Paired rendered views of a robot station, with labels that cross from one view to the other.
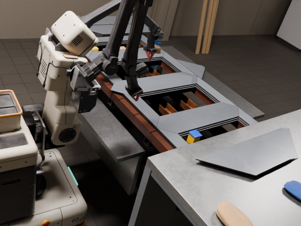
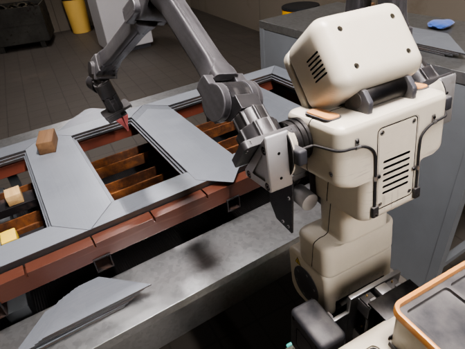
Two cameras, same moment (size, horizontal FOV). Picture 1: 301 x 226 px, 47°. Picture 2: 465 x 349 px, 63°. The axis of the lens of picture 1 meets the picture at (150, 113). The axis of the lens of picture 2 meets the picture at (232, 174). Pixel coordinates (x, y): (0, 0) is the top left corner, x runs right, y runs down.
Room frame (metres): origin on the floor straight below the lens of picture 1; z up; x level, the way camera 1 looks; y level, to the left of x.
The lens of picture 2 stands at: (1.69, 1.26, 1.55)
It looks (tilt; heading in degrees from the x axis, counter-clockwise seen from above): 34 degrees down; 285
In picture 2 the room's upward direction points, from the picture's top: 6 degrees counter-clockwise
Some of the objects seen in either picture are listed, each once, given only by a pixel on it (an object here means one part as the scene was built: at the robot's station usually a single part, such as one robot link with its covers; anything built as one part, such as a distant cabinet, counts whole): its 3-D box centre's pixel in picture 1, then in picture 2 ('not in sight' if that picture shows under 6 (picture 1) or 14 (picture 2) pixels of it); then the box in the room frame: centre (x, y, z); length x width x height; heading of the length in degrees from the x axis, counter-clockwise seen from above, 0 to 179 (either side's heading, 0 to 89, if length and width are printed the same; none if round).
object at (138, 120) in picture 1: (113, 95); (228, 189); (1.97, 0.27, 0.80); 1.62 x 0.04 x 0.06; 44
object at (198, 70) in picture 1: (191, 67); (84, 121); (2.81, -0.25, 0.77); 0.45 x 0.20 x 0.04; 44
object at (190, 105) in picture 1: (175, 94); (163, 146); (2.38, -0.15, 0.70); 1.66 x 0.08 x 0.05; 44
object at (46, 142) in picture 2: (152, 49); (47, 141); (2.73, 0.12, 0.87); 0.12 x 0.06 x 0.05; 119
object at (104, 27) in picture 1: (118, 27); not in sight; (3.15, 0.51, 0.82); 0.80 x 0.40 x 0.06; 134
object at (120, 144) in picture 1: (82, 98); (197, 265); (2.03, 0.49, 0.66); 1.30 x 0.20 x 0.03; 44
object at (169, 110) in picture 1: (154, 98); (183, 165); (2.23, 0.00, 0.70); 1.66 x 0.08 x 0.05; 44
